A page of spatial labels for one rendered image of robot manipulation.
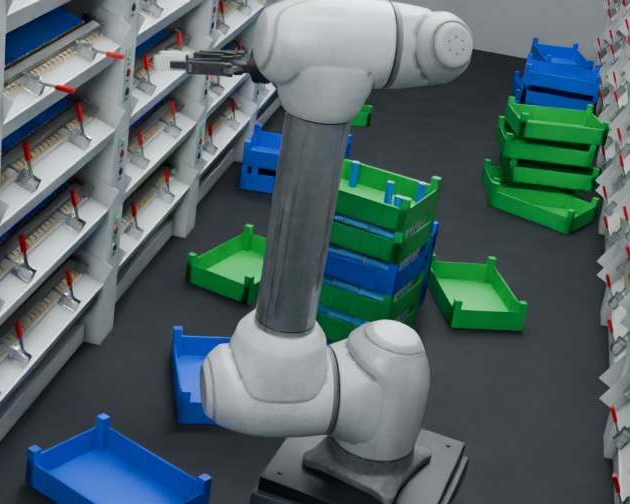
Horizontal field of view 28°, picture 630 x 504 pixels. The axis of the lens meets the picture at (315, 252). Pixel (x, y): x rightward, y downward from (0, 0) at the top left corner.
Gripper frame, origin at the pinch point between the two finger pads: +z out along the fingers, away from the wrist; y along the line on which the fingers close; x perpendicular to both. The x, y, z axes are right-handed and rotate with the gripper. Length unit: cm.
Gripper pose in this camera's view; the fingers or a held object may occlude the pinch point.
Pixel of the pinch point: (173, 60)
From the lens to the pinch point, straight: 254.6
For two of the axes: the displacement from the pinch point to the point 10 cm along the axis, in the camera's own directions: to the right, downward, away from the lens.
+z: -9.8, -0.6, 1.8
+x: -0.1, -9.3, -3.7
